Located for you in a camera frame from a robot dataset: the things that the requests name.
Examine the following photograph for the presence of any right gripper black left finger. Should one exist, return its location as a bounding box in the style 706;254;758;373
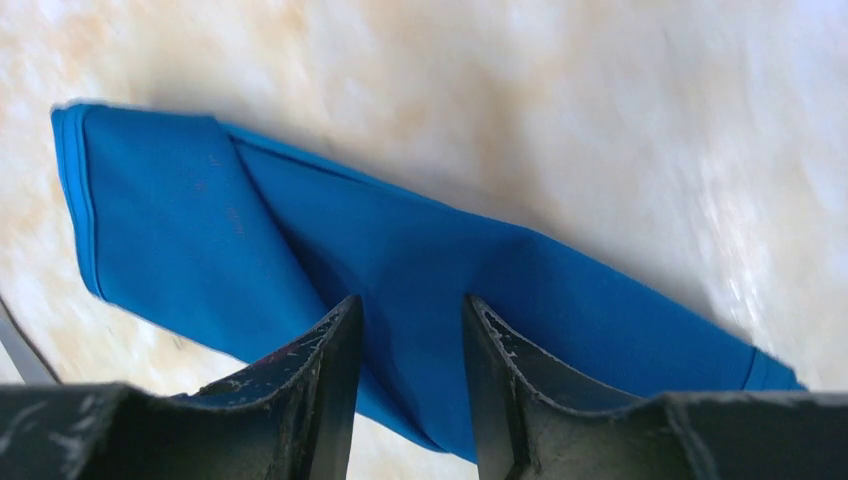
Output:
1;296;363;479

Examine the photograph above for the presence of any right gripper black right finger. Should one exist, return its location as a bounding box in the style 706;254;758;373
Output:
462;296;847;479

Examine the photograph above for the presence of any blue cloth napkin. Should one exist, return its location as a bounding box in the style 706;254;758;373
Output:
51;104;799;460

